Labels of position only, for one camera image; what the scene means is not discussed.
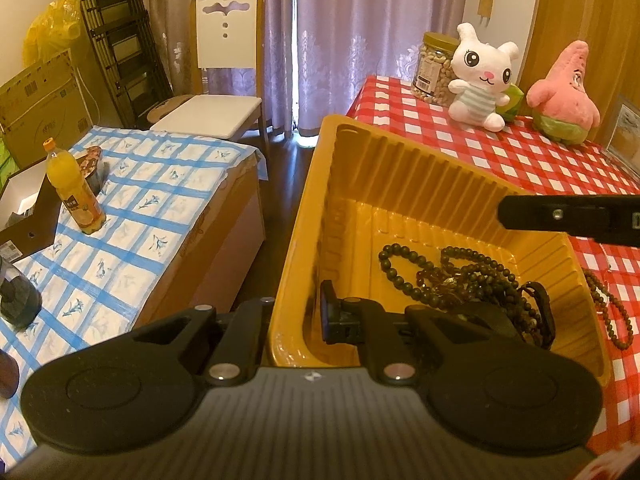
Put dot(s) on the brown open box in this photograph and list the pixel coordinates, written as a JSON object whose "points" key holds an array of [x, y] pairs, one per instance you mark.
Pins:
{"points": [[40, 220]]}

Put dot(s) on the green plush toy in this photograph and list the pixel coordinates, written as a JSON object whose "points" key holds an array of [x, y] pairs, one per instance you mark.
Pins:
{"points": [[514, 102]]}

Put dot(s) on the pink starfish plush toy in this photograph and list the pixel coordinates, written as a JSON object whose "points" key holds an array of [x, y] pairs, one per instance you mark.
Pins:
{"points": [[565, 95]]}

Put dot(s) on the white wooden chair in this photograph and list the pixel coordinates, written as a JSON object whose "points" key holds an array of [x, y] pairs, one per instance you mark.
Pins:
{"points": [[225, 35]]}

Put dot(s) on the red checkered tablecloth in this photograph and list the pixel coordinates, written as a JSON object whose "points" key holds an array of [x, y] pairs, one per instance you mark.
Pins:
{"points": [[550, 160]]}

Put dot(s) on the large cardboard box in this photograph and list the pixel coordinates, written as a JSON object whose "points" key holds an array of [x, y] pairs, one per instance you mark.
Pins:
{"points": [[40, 105]]}

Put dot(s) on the clear jar of nuts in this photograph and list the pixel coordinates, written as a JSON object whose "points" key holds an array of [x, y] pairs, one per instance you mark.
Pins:
{"points": [[432, 70]]}

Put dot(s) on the yellow plastic bag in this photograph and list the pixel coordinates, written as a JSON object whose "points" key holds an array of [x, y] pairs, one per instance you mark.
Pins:
{"points": [[50, 30]]}

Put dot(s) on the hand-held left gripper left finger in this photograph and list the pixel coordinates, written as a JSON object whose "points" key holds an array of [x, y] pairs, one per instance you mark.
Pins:
{"points": [[250, 320]]}

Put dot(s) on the white bunny plush toy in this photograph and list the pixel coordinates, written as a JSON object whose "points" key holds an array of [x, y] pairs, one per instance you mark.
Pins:
{"points": [[482, 65]]}

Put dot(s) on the wooden low table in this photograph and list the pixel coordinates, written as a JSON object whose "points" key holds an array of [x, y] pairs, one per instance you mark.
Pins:
{"points": [[225, 240]]}

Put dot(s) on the brown wooden object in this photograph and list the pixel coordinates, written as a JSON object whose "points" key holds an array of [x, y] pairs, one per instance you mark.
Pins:
{"points": [[7, 375]]}

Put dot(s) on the orange juice bottle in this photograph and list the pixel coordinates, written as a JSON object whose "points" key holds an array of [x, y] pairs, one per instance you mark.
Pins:
{"points": [[75, 195]]}

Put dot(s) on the golden plastic tray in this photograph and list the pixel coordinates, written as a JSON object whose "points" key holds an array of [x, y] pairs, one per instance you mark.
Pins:
{"points": [[425, 180]]}

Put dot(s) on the dark cup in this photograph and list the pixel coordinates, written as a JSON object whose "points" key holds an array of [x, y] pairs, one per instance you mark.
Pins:
{"points": [[20, 300]]}

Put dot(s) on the round snack tin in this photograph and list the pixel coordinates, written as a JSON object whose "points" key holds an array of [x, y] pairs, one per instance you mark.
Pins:
{"points": [[92, 165]]}

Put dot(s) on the dark folding rack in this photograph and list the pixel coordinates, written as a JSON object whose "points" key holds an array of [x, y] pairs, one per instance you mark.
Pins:
{"points": [[120, 50]]}

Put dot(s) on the purple curtain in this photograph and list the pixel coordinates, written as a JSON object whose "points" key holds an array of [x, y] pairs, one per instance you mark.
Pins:
{"points": [[350, 35]]}

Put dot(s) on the blue checkered tablecloth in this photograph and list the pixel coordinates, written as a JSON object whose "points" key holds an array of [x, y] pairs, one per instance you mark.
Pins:
{"points": [[125, 240]]}

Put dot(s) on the picture frame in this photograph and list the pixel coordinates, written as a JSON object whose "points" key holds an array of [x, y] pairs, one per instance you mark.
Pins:
{"points": [[625, 135]]}

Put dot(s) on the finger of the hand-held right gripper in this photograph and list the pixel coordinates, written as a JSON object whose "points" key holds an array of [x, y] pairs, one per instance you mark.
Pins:
{"points": [[540, 212]]}

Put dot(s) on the brown round stool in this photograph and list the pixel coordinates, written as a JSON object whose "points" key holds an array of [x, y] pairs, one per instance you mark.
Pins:
{"points": [[167, 107]]}

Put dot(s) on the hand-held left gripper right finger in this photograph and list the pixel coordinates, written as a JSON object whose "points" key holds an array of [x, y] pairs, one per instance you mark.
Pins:
{"points": [[329, 312]]}

